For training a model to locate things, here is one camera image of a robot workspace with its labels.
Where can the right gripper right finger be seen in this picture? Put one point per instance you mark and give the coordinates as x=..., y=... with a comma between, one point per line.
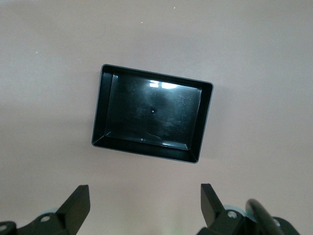
x=215, y=218

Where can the black plastic box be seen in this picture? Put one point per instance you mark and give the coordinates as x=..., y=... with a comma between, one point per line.
x=151, y=117

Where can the brown table cover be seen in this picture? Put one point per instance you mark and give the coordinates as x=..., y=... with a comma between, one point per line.
x=49, y=98

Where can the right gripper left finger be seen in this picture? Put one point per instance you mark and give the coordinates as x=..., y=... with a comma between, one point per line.
x=71, y=215

